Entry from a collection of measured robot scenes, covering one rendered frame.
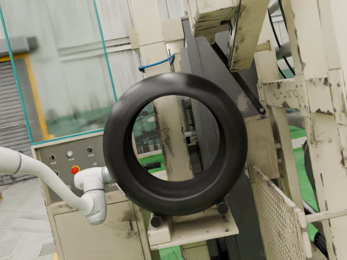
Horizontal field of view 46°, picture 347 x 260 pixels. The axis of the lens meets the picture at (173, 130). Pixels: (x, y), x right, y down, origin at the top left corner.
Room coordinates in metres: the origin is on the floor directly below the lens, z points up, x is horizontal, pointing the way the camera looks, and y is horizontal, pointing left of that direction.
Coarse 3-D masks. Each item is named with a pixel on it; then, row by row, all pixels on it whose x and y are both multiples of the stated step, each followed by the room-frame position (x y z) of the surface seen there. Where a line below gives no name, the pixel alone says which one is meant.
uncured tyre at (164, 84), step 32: (128, 96) 1.62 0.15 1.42; (160, 96) 1.59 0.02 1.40; (192, 96) 1.59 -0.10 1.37; (224, 96) 1.62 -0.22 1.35; (128, 128) 1.89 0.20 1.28; (224, 128) 1.58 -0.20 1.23; (128, 160) 1.88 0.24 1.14; (224, 160) 1.87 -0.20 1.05; (128, 192) 1.61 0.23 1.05; (160, 192) 1.87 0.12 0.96; (192, 192) 1.86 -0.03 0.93; (224, 192) 1.61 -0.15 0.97
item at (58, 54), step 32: (0, 0) 2.38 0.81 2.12; (32, 0) 2.38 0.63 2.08; (64, 0) 2.37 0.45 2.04; (32, 32) 2.38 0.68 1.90; (64, 32) 2.37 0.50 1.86; (96, 32) 2.36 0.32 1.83; (32, 64) 2.38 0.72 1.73; (64, 64) 2.37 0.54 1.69; (96, 64) 2.37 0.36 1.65; (32, 96) 2.38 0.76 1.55; (64, 96) 2.37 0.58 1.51; (96, 96) 2.37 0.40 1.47; (32, 128) 2.38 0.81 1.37; (64, 128) 2.38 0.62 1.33; (96, 128) 2.37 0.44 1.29
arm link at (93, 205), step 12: (24, 156) 1.72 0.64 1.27; (24, 168) 1.70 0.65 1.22; (36, 168) 1.76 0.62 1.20; (48, 168) 1.81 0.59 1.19; (48, 180) 1.81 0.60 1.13; (60, 180) 1.85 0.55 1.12; (60, 192) 1.84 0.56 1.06; (72, 192) 1.88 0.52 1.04; (96, 192) 1.98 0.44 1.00; (72, 204) 1.87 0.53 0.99; (84, 204) 1.90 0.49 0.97; (96, 204) 1.93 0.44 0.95; (96, 216) 1.93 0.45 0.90
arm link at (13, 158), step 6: (0, 150) 1.62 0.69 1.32; (6, 150) 1.65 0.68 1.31; (12, 150) 1.69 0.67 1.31; (0, 156) 1.61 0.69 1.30; (6, 156) 1.63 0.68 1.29; (12, 156) 1.65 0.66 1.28; (18, 156) 1.68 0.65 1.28; (0, 162) 1.60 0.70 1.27; (6, 162) 1.62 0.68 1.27; (12, 162) 1.64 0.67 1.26; (18, 162) 1.67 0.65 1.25; (0, 168) 1.61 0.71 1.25; (6, 168) 1.63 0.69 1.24; (12, 168) 1.65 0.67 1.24
